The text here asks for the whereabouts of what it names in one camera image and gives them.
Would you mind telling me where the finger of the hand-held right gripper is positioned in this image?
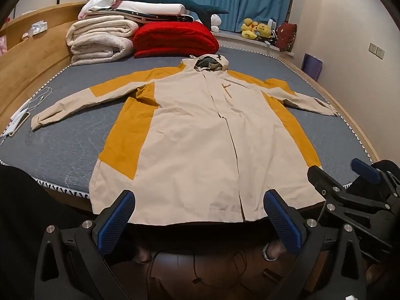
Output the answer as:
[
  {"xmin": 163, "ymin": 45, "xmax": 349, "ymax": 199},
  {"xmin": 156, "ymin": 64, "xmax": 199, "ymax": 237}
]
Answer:
[
  {"xmin": 307, "ymin": 164, "xmax": 391, "ymax": 217},
  {"xmin": 350, "ymin": 158, "xmax": 400, "ymax": 191}
]

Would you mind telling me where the dark red printed cushion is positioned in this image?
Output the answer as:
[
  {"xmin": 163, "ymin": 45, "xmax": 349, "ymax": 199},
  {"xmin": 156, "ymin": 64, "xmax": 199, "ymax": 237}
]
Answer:
[{"xmin": 276, "ymin": 22, "xmax": 298, "ymax": 53}]

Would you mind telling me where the black striped strap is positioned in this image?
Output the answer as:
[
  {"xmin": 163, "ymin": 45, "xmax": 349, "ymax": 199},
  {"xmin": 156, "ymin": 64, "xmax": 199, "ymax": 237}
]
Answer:
[{"xmin": 108, "ymin": 9, "xmax": 194, "ymax": 25}]

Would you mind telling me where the pink and white folded bedding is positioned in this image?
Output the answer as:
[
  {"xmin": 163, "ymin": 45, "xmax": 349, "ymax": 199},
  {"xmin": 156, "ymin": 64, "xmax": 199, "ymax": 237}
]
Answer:
[{"xmin": 77, "ymin": 0, "xmax": 129, "ymax": 20}]

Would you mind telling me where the white folded blanket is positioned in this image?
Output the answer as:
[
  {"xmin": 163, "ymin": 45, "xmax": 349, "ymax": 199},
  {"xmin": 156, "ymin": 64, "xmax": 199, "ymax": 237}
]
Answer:
[{"xmin": 117, "ymin": 0, "xmax": 187, "ymax": 17}]

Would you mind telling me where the white fluffy folded quilt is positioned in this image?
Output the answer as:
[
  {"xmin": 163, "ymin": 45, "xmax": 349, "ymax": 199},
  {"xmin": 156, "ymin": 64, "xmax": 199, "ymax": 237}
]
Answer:
[{"xmin": 65, "ymin": 14, "xmax": 140, "ymax": 67}]

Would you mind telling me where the black floor cable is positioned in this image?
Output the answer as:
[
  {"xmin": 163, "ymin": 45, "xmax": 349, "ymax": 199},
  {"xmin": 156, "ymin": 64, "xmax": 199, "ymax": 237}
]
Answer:
[{"xmin": 147, "ymin": 250, "xmax": 251, "ymax": 291}]

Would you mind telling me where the white charging cable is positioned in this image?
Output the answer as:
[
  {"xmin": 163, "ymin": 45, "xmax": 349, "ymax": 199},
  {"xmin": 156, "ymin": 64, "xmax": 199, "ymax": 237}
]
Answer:
[{"xmin": 26, "ymin": 86, "xmax": 53, "ymax": 112}]

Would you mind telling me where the person's foot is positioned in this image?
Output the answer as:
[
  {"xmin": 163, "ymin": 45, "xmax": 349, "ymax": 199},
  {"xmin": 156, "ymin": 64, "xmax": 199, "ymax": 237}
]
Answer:
[
  {"xmin": 262, "ymin": 240, "xmax": 287, "ymax": 262},
  {"xmin": 134, "ymin": 245, "xmax": 152, "ymax": 264}
]

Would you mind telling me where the yellow plush toy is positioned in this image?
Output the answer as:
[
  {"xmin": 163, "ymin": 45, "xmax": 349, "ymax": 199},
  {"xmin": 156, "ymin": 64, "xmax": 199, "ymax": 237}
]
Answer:
[
  {"xmin": 256, "ymin": 22, "xmax": 273, "ymax": 40},
  {"xmin": 240, "ymin": 17, "xmax": 259, "ymax": 39}
]

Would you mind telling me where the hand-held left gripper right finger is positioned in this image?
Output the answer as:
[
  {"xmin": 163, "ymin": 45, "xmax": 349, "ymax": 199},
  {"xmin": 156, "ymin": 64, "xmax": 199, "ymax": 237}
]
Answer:
[{"xmin": 263, "ymin": 189, "xmax": 367, "ymax": 300}]

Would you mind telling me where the grey quilted mattress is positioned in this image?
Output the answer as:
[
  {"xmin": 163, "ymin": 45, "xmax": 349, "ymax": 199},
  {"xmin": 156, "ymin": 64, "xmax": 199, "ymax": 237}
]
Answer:
[{"xmin": 0, "ymin": 44, "xmax": 379, "ymax": 201}]

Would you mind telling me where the phone with white papers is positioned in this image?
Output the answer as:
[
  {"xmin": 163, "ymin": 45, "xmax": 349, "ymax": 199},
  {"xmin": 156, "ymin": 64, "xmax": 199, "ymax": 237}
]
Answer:
[{"xmin": 2, "ymin": 102, "xmax": 32, "ymax": 137}]

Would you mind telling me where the blue curtain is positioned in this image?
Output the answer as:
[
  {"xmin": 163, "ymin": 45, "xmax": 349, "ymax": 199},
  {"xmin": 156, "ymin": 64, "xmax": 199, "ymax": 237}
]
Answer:
[{"xmin": 172, "ymin": 0, "xmax": 297, "ymax": 33}]

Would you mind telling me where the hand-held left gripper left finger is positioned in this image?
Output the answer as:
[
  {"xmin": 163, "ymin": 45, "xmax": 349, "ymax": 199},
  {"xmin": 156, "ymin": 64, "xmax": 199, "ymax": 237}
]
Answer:
[{"xmin": 34, "ymin": 189, "xmax": 136, "ymax": 300}]

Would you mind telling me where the tissue pack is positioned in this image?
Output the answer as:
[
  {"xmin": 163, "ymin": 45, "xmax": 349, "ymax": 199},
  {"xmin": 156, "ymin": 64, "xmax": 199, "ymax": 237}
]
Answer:
[{"xmin": 29, "ymin": 20, "xmax": 48, "ymax": 36}]

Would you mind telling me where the beige and yellow hooded jacket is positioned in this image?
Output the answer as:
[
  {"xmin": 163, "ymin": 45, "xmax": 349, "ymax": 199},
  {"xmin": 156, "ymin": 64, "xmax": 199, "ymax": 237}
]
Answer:
[{"xmin": 30, "ymin": 54, "xmax": 339, "ymax": 226}]

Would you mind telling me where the red folded blanket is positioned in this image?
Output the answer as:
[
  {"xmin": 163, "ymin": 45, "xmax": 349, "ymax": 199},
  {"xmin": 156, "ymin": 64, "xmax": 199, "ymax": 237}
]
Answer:
[{"xmin": 132, "ymin": 21, "xmax": 220, "ymax": 59}]

